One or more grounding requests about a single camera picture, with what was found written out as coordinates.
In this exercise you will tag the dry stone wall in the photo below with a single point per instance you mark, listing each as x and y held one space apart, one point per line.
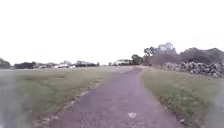
196 68

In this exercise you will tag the grass verge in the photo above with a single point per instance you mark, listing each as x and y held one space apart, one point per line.
180 88

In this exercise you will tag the row of trees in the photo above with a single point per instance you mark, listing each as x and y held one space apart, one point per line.
166 55

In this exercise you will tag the dark asphalt path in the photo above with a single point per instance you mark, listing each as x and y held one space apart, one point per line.
116 100

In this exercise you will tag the row of distant buildings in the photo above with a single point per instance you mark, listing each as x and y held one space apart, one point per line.
60 64

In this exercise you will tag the grass field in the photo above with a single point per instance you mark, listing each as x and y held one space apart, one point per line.
46 86

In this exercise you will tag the dark hedge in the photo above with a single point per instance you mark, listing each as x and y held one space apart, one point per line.
24 65

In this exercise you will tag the white building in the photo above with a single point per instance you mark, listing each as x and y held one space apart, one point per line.
123 62

